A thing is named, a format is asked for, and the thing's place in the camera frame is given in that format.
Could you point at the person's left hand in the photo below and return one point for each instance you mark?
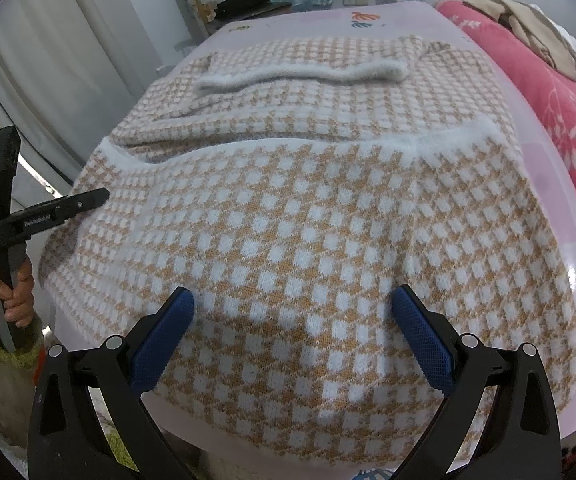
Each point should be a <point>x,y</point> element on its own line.
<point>20,295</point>

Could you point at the beige white checked knit coat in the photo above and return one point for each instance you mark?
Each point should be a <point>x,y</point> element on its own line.
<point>293,210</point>

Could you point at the pink floral blanket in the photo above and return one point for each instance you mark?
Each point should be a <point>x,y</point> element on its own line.
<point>543,90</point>

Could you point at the beige clothes pile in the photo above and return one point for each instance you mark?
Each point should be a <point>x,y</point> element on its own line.
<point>523,25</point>

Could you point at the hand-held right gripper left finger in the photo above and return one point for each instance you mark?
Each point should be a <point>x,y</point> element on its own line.
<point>163,345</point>

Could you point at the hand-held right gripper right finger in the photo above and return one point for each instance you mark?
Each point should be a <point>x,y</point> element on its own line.
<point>423,340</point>

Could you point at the black bag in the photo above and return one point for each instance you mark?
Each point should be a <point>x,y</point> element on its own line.
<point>243,2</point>

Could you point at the white curtain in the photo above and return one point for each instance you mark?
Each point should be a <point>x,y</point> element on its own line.
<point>68,60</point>

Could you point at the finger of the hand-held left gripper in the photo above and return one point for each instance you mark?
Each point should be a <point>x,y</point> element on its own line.
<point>88,202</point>

